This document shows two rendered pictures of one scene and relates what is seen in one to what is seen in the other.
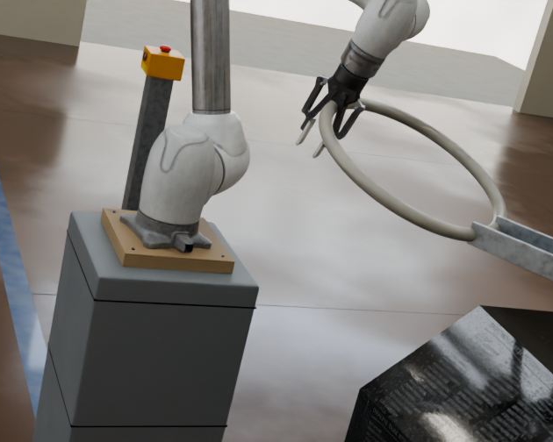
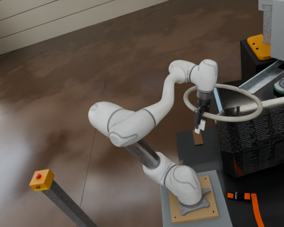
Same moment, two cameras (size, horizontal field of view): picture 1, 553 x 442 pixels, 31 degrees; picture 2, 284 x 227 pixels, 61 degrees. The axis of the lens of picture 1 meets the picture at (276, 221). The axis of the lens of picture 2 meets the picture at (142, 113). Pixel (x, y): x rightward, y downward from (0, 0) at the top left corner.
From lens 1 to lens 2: 215 cm
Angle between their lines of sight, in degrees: 48
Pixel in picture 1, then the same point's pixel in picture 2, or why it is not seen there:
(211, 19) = (142, 142)
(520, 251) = (266, 86)
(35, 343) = not seen: outside the picture
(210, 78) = (153, 155)
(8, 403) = not seen: outside the picture
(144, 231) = (200, 205)
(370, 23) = (214, 80)
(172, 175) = (199, 185)
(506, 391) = (263, 114)
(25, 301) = not seen: outside the picture
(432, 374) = (242, 130)
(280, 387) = (135, 183)
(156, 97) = (55, 188)
